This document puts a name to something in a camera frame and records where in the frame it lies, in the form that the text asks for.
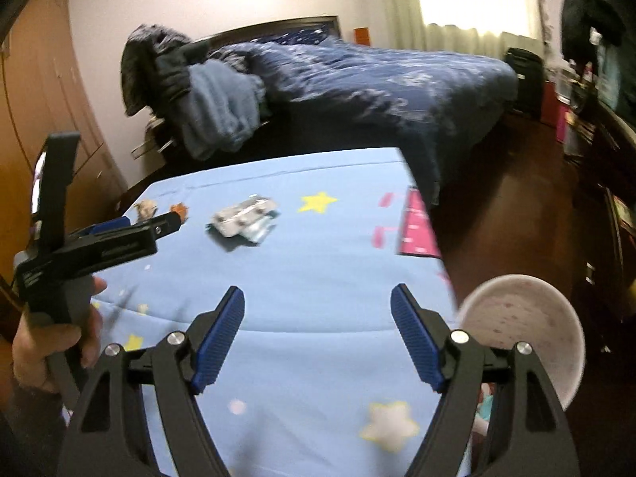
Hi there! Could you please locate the orange plastic piece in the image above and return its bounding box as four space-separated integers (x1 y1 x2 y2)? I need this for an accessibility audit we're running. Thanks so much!
170 202 188 223

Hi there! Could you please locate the silver pill blister pack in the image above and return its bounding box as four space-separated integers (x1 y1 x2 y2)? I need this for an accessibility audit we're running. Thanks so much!
208 195 279 244

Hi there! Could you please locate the person's left hand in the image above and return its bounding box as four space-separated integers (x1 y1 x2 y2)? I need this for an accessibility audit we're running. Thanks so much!
12 305 103 394

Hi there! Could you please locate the crumpled beige paper ball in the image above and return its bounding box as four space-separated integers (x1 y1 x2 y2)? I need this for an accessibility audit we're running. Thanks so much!
135 199 157 222

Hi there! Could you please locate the wooden nightstand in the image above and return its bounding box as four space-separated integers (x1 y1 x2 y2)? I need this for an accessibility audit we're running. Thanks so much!
130 115 176 176

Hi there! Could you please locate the brown wooden wardrobe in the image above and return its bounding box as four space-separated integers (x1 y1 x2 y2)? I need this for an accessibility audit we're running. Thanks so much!
0 0 125 281

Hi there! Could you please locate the light blue patterned table blanket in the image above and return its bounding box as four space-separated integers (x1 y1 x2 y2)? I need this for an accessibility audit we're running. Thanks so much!
95 149 455 476

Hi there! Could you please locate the dark jacket pile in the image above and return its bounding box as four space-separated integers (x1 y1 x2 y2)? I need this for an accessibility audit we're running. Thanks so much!
120 25 211 116

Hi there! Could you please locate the light blue fleece blanket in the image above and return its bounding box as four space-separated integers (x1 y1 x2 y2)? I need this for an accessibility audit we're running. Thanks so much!
174 59 265 161

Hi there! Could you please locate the black suitcase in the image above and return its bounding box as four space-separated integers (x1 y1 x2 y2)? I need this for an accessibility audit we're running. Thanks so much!
503 47 543 121

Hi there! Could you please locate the bed with navy duvet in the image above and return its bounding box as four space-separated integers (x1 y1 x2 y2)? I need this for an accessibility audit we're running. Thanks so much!
211 39 518 206

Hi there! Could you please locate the orange box by headboard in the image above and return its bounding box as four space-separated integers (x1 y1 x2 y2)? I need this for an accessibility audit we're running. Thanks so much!
354 27 371 47

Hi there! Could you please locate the dark hanging coat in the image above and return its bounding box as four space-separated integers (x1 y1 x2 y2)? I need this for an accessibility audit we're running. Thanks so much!
560 0 625 68

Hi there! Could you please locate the pale green curtain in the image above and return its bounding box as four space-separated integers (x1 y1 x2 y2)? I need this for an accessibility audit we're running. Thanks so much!
385 0 545 58

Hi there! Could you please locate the phone on gripper mount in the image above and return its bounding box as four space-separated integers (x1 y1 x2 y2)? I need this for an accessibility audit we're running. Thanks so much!
30 132 80 254

